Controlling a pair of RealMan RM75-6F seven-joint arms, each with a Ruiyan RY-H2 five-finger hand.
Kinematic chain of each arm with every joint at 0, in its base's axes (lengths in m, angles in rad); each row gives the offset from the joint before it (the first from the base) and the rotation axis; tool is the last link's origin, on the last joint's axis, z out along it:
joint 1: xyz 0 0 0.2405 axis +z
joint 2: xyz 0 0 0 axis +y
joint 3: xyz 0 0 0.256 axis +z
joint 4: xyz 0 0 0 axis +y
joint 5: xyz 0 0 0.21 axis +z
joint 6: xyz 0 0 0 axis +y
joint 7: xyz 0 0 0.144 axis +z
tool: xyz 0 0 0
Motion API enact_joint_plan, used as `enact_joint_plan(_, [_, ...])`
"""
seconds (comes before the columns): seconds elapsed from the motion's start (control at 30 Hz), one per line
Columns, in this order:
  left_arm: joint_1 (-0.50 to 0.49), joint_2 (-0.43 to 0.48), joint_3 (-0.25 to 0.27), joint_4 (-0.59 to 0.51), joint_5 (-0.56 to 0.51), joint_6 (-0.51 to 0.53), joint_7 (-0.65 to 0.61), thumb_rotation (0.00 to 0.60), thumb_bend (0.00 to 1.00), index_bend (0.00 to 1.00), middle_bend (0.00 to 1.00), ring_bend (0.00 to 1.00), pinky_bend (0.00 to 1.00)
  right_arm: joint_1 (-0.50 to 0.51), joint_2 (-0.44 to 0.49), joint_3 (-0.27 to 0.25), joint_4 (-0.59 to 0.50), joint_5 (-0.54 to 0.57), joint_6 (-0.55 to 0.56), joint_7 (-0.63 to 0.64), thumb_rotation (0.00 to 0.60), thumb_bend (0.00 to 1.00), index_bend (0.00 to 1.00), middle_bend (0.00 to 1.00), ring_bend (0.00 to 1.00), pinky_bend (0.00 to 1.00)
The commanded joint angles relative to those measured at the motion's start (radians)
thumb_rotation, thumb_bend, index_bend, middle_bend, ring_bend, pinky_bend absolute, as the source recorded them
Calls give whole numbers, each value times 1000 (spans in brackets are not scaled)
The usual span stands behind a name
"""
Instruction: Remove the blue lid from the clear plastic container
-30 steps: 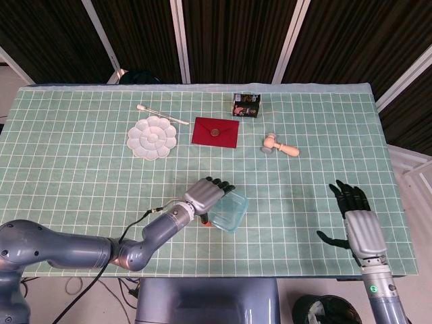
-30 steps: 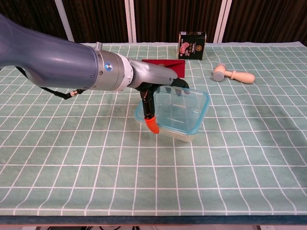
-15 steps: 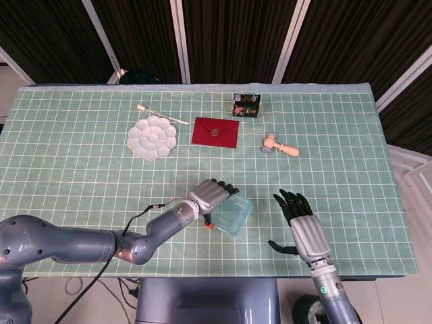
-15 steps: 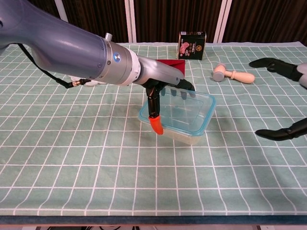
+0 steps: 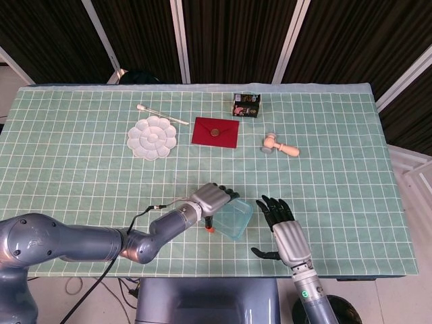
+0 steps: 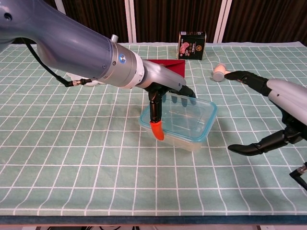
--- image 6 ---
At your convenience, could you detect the red envelope with gold seal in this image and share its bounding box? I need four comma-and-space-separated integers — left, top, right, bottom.
145, 59, 187, 80

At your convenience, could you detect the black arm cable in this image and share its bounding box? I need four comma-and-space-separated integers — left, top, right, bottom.
24, 38, 94, 88
289, 162, 307, 191

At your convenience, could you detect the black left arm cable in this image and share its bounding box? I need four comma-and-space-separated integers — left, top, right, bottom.
24, 38, 94, 88

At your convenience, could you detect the black luncheon meat can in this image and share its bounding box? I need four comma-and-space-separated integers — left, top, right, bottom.
177, 31, 207, 60

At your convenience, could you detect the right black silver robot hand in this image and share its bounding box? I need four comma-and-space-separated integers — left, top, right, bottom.
225, 70, 307, 156

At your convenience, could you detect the clear blue plastic container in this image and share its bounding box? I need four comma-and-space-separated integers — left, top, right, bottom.
139, 92, 218, 144

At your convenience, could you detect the clear plastic food container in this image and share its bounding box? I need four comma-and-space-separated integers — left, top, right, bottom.
140, 119, 210, 153

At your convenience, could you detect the white partition frame post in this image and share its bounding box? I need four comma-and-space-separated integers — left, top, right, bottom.
124, 0, 138, 44
54, 0, 65, 14
214, 0, 232, 44

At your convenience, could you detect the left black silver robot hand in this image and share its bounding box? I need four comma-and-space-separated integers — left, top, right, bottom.
138, 59, 197, 141

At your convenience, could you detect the small wooden mallet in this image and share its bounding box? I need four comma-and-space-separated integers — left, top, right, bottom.
213, 63, 243, 83

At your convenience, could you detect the green checked tablecloth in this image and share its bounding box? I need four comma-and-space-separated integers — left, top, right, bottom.
0, 42, 307, 218

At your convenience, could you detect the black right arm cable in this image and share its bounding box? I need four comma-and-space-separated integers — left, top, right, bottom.
289, 162, 307, 191

